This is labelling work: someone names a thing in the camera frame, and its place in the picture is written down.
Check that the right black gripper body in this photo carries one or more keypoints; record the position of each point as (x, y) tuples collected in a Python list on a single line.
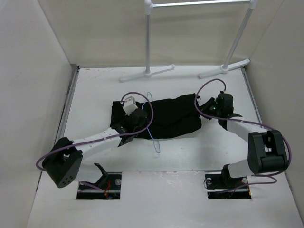
[(211, 108)]

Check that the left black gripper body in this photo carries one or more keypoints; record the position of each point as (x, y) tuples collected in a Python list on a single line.
[(145, 124)]

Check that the black trousers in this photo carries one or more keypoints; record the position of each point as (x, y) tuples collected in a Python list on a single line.
[(173, 118)]

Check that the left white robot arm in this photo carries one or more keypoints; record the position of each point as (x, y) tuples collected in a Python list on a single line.
[(64, 163)]

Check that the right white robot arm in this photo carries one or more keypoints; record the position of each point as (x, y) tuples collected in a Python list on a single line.
[(266, 151)]

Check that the white clothes rack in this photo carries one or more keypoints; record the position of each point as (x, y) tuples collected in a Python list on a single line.
[(222, 69)]

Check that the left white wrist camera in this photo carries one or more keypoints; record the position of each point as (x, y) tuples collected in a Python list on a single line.
[(129, 105)]

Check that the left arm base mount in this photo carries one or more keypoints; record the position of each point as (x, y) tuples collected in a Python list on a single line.
[(107, 187)]

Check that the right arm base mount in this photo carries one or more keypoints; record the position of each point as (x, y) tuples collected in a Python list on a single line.
[(232, 188)]

